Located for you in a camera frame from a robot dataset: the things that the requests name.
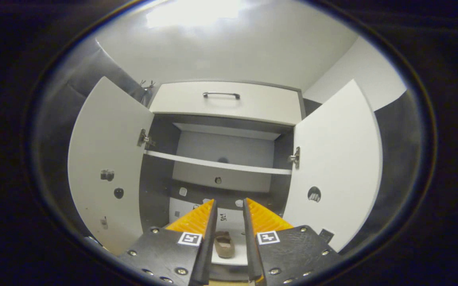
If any metal door hinge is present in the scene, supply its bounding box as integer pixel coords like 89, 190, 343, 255
137, 128, 156, 148
287, 147, 301, 169

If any white cabinet shelf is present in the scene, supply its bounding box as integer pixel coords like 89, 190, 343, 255
144, 150, 292, 176

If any brown slipper shoe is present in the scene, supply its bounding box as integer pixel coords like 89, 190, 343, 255
213, 231, 236, 259

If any white shoe cabinet door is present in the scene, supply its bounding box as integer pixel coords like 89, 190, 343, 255
67, 76, 155, 255
283, 79, 384, 253

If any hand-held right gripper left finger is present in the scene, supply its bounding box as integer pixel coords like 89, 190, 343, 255
118, 199, 218, 286

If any white shoe cabinet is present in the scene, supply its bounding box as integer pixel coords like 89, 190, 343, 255
138, 79, 306, 283

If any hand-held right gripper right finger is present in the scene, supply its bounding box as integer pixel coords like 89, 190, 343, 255
243, 197, 343, 286

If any white cabinet drawer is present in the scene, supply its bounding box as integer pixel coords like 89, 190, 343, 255
149, 81, 303, 126

